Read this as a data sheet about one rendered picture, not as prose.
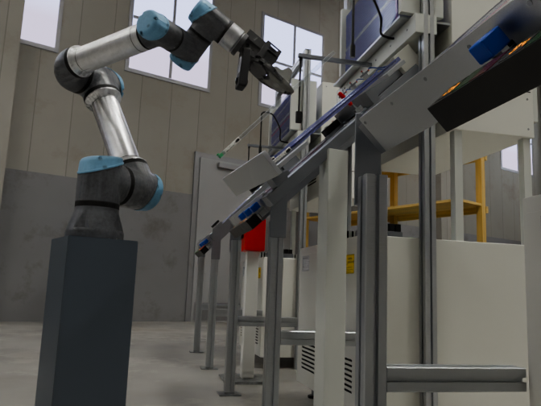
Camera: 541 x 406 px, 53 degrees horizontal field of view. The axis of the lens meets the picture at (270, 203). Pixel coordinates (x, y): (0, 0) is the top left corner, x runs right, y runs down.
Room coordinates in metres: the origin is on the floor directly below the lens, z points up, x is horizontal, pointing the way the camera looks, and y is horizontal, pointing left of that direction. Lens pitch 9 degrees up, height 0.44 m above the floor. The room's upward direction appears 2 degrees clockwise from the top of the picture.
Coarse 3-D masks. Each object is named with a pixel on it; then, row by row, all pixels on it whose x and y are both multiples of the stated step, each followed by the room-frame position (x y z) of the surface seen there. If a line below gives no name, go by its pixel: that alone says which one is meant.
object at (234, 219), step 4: (260, 196) 1.67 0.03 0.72; (256, 200) 1.74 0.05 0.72; (260, 200) 1.70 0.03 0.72; (248, 204) 1.86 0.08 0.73; (252, 204) 1.82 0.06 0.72; (260, 204) 1.74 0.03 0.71; (264, 204) 1.70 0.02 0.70; (244, 208) 1.94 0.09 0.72; (260, 208) 1.77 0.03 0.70; (264, 208) 1.74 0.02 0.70; (268, 208) 1.70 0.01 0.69; (240, 212) 2.04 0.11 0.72; (260, 212) 1.81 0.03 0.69; (264, 212) 1.77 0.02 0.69; (232, 216) 2.20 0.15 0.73; (236, 216) 2.14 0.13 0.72; (260, 216) 1.85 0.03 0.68; (232, 220) 2.26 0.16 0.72; (236, 220) 2.20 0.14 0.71; (240, 220) 2.14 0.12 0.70; (236, 224) 2.25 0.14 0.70
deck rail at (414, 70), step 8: (416, 64) 1.74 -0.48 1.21; (408, 72) 1.74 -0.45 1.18; (416, 72) 1.74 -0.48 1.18; (400, 80) 1.73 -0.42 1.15; (392, 88) 1.72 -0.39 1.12; (360, 112) 1.70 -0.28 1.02; (352, 120) 1.69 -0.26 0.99; (344, 144) 1.69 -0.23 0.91; (304, 160) 1.66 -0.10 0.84; (312, 176) 1.67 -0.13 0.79; (304, 184) 1.66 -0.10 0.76; (296, 192) 1.65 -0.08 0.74; (288, 200) 1.65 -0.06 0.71
